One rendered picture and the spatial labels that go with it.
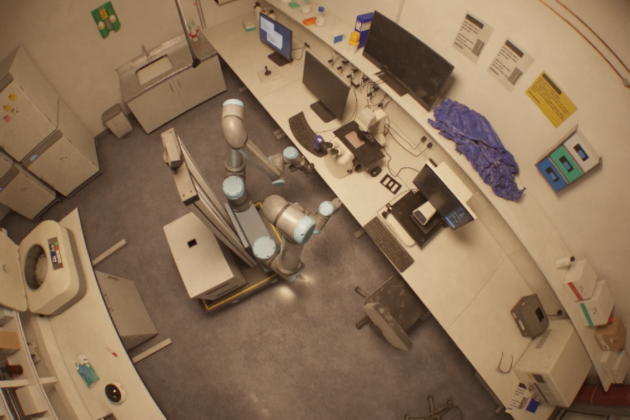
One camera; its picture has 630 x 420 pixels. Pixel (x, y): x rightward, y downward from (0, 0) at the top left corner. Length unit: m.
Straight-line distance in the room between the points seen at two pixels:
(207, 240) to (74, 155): 2.20
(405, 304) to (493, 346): 0.84
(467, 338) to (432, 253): 0.74
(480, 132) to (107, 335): 2.90
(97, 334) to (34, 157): 2.08
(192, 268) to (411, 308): 1.67
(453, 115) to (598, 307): 1.76
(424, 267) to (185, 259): 1.69
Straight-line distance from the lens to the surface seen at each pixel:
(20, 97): 3.08
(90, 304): 2.30
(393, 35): 1.99
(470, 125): 1.90
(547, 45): 1.75
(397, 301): 2.25
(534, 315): 2.45
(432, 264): 2.10
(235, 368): 2.74
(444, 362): 3.04
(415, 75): 1.95
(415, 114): 1.96
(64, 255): 2.26
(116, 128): 3.95
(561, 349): 2.43
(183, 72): 3.30
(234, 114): 1.41
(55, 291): 2.19
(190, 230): 1.97
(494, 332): 2.40
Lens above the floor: 2.59
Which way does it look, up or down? 64 degrees down
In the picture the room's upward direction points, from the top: 7 degrees clockwise
